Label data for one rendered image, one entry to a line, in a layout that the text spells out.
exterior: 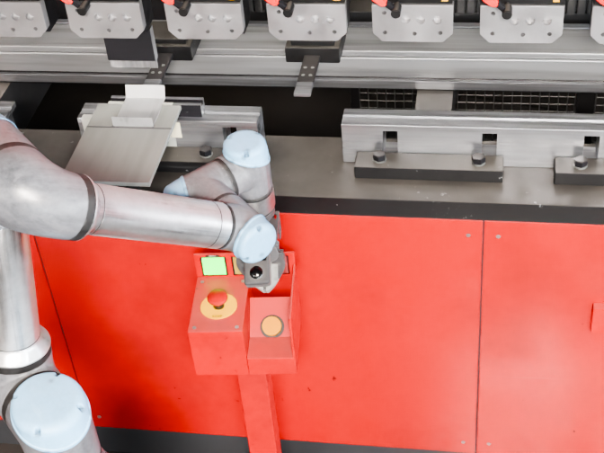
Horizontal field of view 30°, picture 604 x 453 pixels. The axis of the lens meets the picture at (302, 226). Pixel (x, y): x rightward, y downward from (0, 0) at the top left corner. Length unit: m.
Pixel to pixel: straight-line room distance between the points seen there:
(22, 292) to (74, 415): 0.20
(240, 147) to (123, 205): 0.33
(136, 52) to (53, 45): 0.41
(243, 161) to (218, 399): 1.01
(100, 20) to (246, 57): 0.42
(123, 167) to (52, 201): 0.67
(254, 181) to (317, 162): 0.47
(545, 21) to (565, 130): 0.25
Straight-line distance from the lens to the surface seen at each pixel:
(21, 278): 1.76
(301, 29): 2.18
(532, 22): 2.15
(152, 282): 2.53
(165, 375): 2.74
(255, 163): 1.89
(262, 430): 2.43
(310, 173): 2.34
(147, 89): 2.40
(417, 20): 2.15
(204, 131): 2.38
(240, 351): 2.18
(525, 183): 2.30
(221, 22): 2.21
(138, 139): 2.29
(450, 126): 2.29
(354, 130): 2.31
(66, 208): 1.56
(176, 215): 1.68
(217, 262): 2.23
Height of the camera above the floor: 2.29
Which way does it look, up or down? 40 degrees down
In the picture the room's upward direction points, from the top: 6 degrees counter-clockwise
